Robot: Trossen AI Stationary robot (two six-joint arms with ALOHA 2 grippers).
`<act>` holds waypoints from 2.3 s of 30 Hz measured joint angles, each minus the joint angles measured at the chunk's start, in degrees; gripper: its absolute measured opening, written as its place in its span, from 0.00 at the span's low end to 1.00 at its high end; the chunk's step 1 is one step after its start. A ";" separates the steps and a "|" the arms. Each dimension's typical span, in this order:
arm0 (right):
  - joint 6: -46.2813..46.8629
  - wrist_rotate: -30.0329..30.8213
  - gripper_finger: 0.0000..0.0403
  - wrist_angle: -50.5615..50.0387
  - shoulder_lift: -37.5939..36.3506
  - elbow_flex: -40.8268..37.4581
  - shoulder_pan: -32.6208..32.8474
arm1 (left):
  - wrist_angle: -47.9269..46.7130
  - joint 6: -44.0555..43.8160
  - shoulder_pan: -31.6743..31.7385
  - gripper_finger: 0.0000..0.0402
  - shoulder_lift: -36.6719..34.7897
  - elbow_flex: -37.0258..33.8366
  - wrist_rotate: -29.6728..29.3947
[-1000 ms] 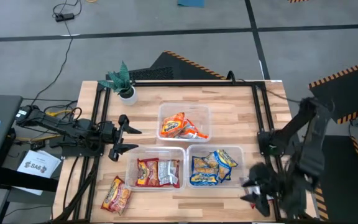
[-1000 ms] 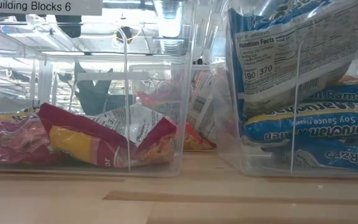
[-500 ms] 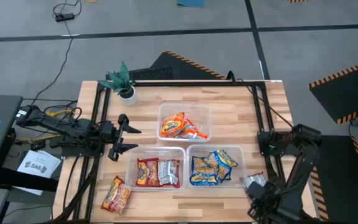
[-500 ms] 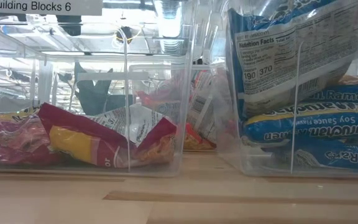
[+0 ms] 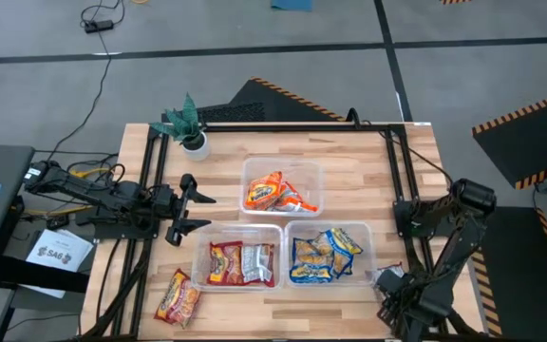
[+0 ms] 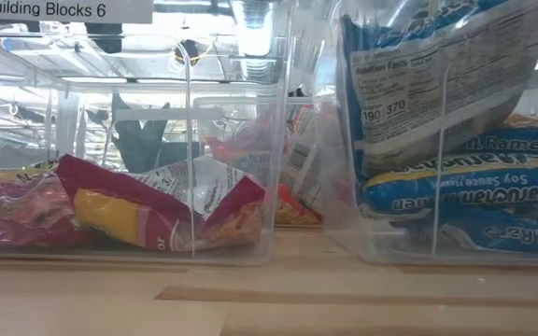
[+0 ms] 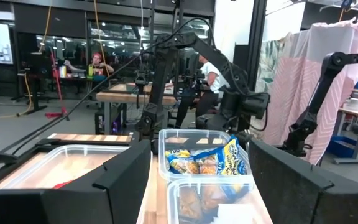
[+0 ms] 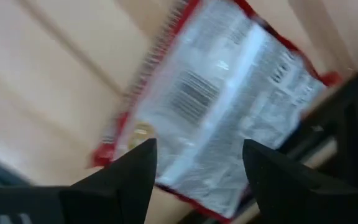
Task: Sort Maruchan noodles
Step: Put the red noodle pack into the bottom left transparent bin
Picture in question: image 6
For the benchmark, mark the orange Maruchan noodle pack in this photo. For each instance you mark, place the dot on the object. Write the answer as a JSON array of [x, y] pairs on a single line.
[[292, 214], [250, 163], [301, 163]]

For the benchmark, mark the white printed label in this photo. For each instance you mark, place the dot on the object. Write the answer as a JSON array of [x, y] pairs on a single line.
[[45, 9]]

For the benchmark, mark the blue Maruchan noodle pack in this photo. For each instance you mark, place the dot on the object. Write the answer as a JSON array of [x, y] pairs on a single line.
[[521, 142], [498, 233], [437, 84], [465, 186]]

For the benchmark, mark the red Maruchan noodle pack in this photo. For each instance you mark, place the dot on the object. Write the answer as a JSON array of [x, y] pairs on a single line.
[[110, 214], [203, 186], [17, 210]]

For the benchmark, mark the clear plastic container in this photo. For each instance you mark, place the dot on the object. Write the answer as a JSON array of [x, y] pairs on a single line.
[[231, 101], [269, 242], [344, 233]]

